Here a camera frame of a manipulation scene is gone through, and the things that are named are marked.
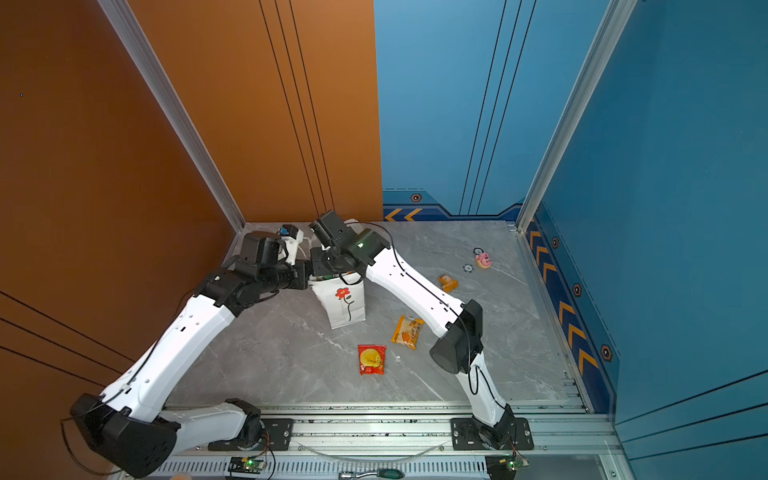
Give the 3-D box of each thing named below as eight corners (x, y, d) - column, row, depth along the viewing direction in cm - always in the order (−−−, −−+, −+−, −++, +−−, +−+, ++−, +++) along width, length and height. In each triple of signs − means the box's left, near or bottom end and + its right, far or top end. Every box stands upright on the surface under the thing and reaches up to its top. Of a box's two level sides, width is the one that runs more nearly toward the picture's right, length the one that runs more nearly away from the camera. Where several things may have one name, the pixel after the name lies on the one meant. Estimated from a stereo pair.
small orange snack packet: (390, 341, 91) (390, 338, 89) (400, 316, 97) (400, 312, 95) (415, 350, 89) (415, 347, 88) (423, 323, 95) (424, 320, 93)
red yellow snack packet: (357, 375, 85) (356, 372, 83) (359, 347, 90) (358, 344, 88) (386, 375, 85) (385, 372, 83) (386, 347, 90) (386, 344, 88)
